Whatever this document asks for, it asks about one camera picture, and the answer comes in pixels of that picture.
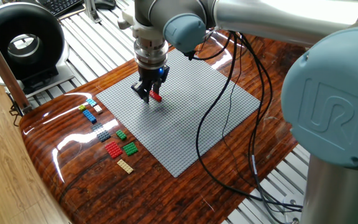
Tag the tan Lego plate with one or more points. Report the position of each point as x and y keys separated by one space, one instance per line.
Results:
x=125 y=166

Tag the brown wooden pole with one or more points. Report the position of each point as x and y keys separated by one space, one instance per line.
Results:
x=2 y=68

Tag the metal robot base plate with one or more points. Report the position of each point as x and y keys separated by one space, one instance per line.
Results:
x=291 y=217

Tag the aluminium bracket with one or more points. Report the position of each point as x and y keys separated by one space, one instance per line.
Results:
x=92 y=12

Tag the red Lego plate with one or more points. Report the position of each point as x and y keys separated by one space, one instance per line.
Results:
x=113 y=149

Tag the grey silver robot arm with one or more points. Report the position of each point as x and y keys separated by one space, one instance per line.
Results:
x=328 y=102

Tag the light blue small Lego brick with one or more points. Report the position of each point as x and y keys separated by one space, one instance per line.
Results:
x=91 y=102

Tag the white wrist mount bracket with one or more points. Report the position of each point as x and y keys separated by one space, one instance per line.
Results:
x=141 y=29

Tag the white small Lego brick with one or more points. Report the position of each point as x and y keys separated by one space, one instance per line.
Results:
x=98 y=109

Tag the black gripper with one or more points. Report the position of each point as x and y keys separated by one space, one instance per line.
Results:
x=151 y=74

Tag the red long Lego brick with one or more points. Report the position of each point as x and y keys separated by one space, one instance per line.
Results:
x=156 y=96

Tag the grey Lego baseplate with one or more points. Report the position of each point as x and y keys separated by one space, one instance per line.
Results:
x=179 y=124

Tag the glossy wood-grain table mat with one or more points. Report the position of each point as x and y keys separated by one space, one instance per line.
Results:
x=166 y=199

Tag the blue long Lego brick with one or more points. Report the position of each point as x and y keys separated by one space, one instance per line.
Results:
x=89 y=116

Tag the green square Lego plate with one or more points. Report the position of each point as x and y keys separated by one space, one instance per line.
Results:
x=130 y=148

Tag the dark grey Lego plate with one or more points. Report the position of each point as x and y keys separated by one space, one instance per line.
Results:
x=101 y=132

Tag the black keyboard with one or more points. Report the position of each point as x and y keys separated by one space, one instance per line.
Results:
x=61 y=6

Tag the lime green small Lego brick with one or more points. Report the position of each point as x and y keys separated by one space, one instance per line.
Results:
x=82 y=107

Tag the black computer mouse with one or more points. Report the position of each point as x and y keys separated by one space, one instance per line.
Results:
x=104 y=4

